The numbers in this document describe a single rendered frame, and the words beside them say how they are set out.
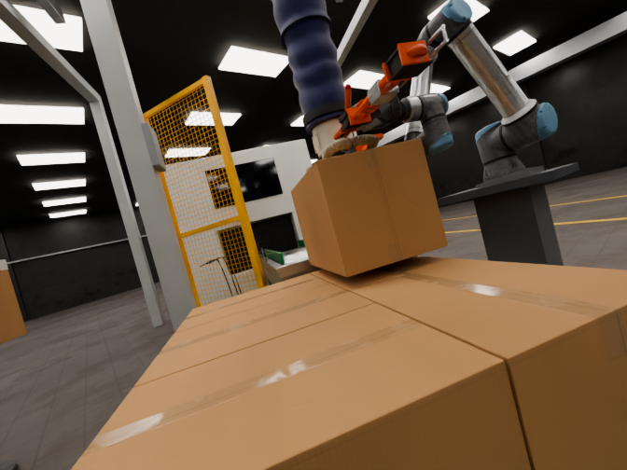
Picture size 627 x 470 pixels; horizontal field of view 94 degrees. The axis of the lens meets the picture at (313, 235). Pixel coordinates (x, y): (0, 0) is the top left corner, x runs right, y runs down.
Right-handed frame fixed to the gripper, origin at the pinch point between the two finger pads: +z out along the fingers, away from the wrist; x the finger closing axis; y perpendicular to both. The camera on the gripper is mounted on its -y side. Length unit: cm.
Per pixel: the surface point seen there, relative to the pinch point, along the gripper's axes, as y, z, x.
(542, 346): -64, 14, -58
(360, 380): -55, 38, -58
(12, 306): 85, 167, -35
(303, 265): 61, 21, -53
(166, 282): 129, 107, -46
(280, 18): 24, 11, 54
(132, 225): 343, 183, 28
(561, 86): 697, -1151, 227
